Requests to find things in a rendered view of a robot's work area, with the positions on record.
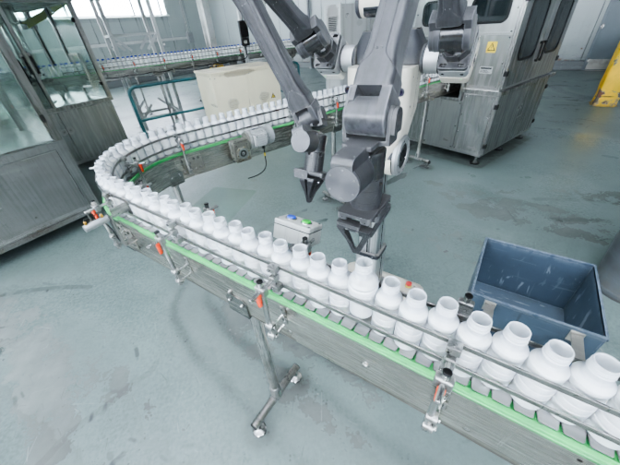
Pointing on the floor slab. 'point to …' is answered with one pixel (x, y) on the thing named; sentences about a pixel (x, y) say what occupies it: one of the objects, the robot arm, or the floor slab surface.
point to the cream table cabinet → (237, 88)
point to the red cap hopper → (132, 50)
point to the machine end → (496, 76)
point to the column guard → (609, 84)
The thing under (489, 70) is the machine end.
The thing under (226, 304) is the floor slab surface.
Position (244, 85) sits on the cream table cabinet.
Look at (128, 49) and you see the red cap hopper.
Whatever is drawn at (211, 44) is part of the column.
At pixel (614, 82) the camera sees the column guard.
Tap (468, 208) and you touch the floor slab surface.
